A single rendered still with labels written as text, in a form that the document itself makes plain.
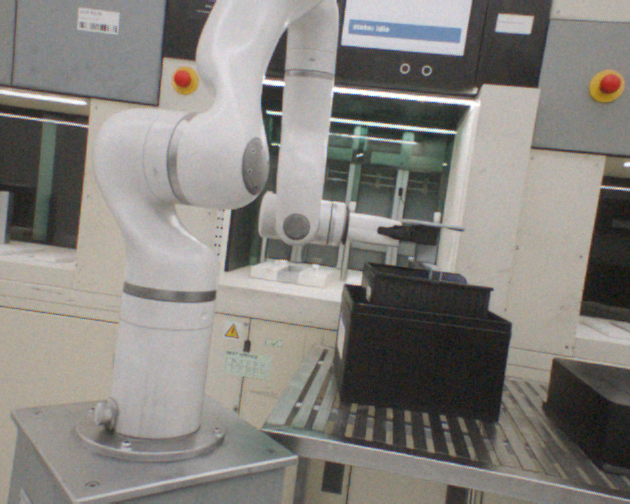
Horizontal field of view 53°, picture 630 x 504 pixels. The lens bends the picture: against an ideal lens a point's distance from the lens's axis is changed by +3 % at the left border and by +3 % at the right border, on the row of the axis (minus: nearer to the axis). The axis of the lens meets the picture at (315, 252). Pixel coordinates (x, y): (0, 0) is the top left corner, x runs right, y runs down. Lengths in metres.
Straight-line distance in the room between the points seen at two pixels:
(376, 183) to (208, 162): 1.65
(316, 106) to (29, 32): 0.87
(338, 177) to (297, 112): 1.28
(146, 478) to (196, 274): 0.24
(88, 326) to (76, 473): 0.93
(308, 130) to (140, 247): 0.44
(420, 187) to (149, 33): 1.18
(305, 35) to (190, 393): 0.64
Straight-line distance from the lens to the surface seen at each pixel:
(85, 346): 1.69
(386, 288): 1.08
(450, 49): 1.52
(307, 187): 1.05
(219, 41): 0.87
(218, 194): 0.75
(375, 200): 2.37
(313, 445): 0.91
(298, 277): 1.69
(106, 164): 0.82
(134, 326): 0.80
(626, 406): 1.03
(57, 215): 2.21
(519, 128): 1.46
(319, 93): 1.12
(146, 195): 0.82
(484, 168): 1.44
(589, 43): 1.57
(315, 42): 1.13
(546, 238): 1.51
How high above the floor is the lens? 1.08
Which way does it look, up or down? 4 degrees down
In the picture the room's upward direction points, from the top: 7 degrees clockwise
